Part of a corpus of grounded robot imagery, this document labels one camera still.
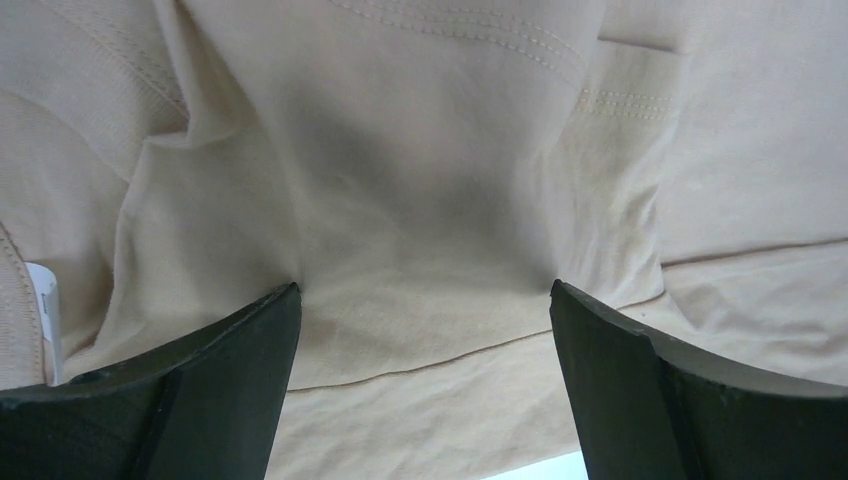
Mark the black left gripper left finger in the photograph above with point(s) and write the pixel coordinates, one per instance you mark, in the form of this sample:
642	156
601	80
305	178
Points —
204	406

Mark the white garment label tag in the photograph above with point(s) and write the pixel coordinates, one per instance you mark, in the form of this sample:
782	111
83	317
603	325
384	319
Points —
48	301

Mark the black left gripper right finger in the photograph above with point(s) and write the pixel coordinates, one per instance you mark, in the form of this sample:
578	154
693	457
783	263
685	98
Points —
647	405

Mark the beige t shirt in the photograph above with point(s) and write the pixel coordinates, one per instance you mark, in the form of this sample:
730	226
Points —
424	171

